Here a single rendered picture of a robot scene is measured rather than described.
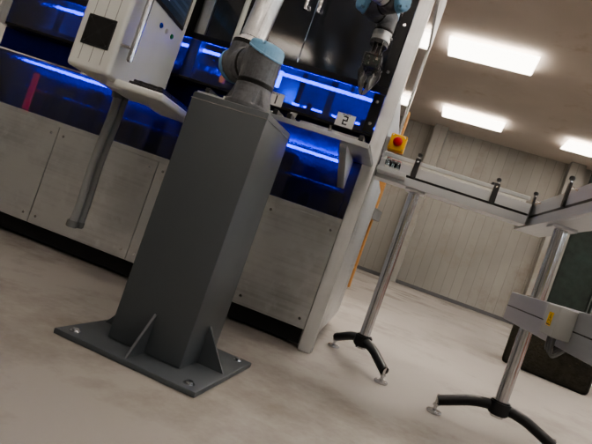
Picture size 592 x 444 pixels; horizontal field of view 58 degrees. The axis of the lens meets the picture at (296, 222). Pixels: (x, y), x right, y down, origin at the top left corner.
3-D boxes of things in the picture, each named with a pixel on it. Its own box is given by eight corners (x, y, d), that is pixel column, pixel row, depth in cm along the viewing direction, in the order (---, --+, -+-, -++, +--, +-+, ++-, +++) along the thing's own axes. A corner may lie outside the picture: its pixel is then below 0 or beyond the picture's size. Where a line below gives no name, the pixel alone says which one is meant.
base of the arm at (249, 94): (259, 113, 158) (270, 81, 158) (214, 99, 162) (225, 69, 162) (273, 126, 172) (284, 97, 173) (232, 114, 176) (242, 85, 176)
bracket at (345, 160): (336, 187, 235) (346, 159, 236) (344, 188, 235) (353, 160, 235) (328, 175, 202) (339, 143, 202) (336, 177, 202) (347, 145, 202)
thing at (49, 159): (52, 217, 369) (94, 97, 369) (333, 325, 331) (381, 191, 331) (-71, 203, 271) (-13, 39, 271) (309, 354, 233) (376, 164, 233)
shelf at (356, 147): (232, 124, 254) (233, 121, 254) (372, 170, 241) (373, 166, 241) (196, 94, 207) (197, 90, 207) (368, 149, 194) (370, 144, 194)
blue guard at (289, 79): (6, 21, 271) (18, -13, 271) (372, 134, 235) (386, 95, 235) (5, 20, 270) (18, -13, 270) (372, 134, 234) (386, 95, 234)
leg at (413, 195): (351, 343, 251) (405, 188, 252) (369, 350, 250) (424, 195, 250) (350, 345, 242) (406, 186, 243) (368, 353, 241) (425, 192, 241)
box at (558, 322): (538, 330, 160) (548, 302, 160) (555, 336, 159) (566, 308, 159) (550, 336, 148) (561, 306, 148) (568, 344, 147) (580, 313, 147)
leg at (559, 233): (482, 408, 209) (546, 224, 210) (505, 418, 208) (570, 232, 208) (485, 415, 201) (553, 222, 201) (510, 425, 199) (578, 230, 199)
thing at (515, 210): (373, 174, 242) (385, 142, 242) (374, 180, 257) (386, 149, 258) (526, 224, 230) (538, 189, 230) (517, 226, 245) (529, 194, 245)
